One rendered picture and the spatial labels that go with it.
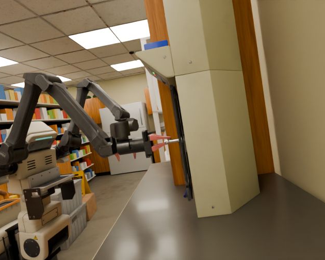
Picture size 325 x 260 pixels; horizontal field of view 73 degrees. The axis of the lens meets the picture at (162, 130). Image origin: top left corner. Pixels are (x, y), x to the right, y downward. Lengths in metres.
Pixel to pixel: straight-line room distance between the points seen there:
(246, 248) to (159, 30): 0.96
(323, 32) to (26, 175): 1.37
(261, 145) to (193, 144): 0.51
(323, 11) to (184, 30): 0.39
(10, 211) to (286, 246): 1.49
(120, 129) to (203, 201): 0.39
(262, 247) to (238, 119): 0.41
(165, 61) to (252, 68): 0.54
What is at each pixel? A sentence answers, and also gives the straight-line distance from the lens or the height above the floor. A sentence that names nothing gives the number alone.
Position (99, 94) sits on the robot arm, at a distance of 1.39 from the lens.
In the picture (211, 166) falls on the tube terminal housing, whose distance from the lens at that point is 0.74.
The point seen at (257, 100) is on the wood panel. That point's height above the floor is 1.29.
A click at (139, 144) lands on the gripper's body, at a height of 1.20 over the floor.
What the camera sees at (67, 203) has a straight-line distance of 2.95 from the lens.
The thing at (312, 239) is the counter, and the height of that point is 0.94.
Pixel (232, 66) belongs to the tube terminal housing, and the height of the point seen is 1.43.
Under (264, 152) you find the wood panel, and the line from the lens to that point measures 1.17.
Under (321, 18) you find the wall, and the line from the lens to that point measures 0.82.
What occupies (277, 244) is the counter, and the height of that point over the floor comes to 0.94.
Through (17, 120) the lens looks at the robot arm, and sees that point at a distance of 1.13.
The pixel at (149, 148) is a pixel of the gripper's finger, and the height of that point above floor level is 1.18.
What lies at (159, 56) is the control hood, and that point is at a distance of 0.74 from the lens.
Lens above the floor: 1.28
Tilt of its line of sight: 3 degrees down
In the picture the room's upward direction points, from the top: 9 degrees counter-clockwise
